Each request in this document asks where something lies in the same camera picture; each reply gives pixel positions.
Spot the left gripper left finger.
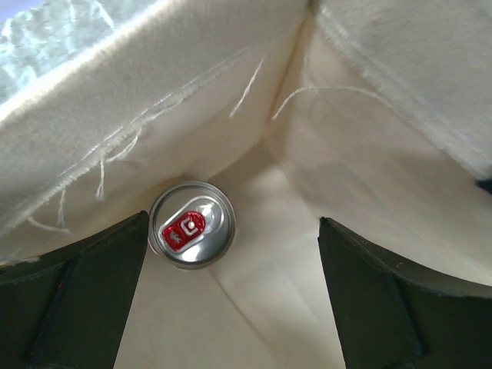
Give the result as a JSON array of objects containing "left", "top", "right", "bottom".
[{"left": 1, "top": 211, "right": 149, "bottom": 368}]

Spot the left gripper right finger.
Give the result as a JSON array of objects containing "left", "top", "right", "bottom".
[{"left": 318, "top": 218, "right": 491, "bottom": 368}]

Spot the cream canvas tote bag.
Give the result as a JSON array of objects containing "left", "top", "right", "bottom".
[{"left": 1, "top": 1, "right": 491, "bottom": 368}]

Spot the small red top can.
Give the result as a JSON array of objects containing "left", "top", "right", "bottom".
[{"left": 148, "top": 181, "right": 236, "bottom": 270}]

